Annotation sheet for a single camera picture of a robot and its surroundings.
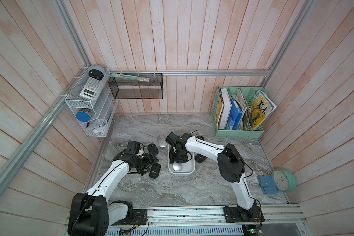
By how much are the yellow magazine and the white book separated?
0.16 metres

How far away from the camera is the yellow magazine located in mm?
938

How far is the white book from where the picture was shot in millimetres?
922

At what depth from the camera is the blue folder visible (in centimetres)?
94

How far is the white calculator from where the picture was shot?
749 mm
